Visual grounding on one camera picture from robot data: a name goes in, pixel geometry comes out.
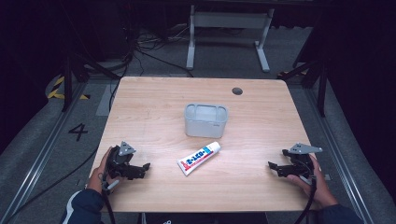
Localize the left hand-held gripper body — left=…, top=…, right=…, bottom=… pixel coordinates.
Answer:
left=102, top=141, right=143, bottom=191

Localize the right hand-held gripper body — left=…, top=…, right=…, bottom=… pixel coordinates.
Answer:
left=282, top=142, right=324, bottom=179

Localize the person's left hand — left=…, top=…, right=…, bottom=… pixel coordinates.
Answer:
left=88, top=147, right=117, bottom=194

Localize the person's right hand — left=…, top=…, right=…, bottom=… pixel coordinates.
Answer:
left=286, top=154, right=339, bottom=209

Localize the white toothpaste tube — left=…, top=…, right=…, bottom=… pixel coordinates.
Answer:
left=177, top=141, right=222, bottom=177

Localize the grey plastic container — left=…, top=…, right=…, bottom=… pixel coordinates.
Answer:
left=183, top=103, right=230, bottom=139

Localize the black tripod stand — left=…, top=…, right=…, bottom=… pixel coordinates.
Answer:
left=60, top=50, right=121, bottom=113
left=277, top=54, right=332, bottom=119

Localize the yellow black floor tape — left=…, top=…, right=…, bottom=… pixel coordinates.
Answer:
left=46, top=76, right=92, bottom=101

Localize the right hand-held gripper cable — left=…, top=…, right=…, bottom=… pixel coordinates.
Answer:
left=293, top=175, right=318, bottom=224

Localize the hand-held gripper cable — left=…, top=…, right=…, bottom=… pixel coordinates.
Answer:
left=98, top=174, right=117, bottom=224
left=293, top=175, right=318, bottom=224

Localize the grey metal floor rail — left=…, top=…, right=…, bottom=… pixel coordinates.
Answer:
left=303, top=87, right=376, bottom=224
left=0, top=82, right=90, bottom=224

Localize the left hand-held gripper cable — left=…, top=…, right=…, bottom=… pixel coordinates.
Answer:
left=98, top=174, right=117, bottom=224

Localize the long black floor cable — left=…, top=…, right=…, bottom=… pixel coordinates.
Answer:
left=2, top=145, right=100, bottom=224

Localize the bundle of black floor cables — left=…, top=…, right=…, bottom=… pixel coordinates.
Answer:
left=106, top=26, right=195, bottom=111

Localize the white metal desk frame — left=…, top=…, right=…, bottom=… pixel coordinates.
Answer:
left=185, top=4, right=276, bottom=74

